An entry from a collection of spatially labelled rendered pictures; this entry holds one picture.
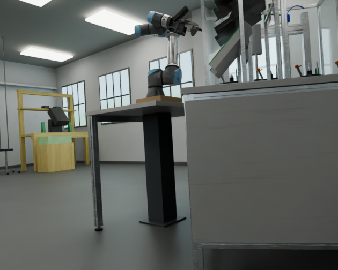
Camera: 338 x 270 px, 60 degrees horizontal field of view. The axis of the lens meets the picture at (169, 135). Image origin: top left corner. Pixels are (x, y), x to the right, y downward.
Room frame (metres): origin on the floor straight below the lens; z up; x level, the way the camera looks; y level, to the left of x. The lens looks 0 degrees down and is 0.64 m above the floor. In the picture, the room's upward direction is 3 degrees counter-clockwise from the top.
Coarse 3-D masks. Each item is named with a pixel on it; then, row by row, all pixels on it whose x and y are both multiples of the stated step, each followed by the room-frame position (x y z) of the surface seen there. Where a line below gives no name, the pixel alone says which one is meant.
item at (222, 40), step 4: (256, 16) 1.62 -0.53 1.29; (260, 16) 1.65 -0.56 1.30; (248, 20) 1.63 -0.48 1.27; (252, 20) 1.65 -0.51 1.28; (256, 20) 1.68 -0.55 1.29; (260, 20) 1.71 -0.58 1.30; (252, 24) 1.70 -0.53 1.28; (236, 28) 1.65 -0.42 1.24; (232, 32) 1.68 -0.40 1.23; (216, 36) 1.67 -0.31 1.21; (224, 36) 1.68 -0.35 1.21; (228, 36) 1.71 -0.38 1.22; (216, 40) 1.68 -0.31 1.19; (220, 40) 1.70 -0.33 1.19; (224, 40) 1.73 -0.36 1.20; (220, 44) 1.76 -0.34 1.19
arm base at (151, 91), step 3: (150, 87) 2.21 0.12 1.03; (153, 87) 2.20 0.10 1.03; (156, 87) 2.20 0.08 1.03; (159, 87) 2.21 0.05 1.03; (162, 87) 2.24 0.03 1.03; (150, 90) 2.21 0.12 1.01; (153, 90) 2.20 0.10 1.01; (156, 90) 2.20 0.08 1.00; (159, 90) 2.21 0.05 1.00; (162, 90) 2.23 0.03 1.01; (147, 93) 2.25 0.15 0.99; (150, 93) 2.20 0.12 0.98; (153, 93) 2.19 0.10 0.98; (156, 93) 2.19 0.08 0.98; (159, 93) 2.20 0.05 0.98; (162, 93) 2.21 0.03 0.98; (147, 96) 2.22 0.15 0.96; (150, 96) 2.19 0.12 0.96
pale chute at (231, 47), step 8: (248, 24) 1.47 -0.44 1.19; (248, 32) 1.52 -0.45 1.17; (232, 40) 1.50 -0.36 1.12; (224, 48) 1.51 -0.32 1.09; (232, 48) 1.51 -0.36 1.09; (216, 56) 1.53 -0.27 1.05; (224, 56) 1.51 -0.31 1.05; (232, 56) 1.61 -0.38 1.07; (208, 64) 1.54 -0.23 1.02; (216, 64) 1.53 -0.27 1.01; (224, 64) 1.60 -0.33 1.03
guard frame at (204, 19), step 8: (208, 0) 2.83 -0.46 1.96; (320, 0) 3.01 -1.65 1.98; (336, 0) 2.61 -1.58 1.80; (288, 8) 3.16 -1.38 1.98; (296, 8) 3.14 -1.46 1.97; (336, 8) 2.63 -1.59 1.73; (336, 16) 2.64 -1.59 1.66; (320, 40) 3.10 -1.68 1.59; (320, 48) 3.10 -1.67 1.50; (320, 56) 3.11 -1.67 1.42; (208, 72) 3.31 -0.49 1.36
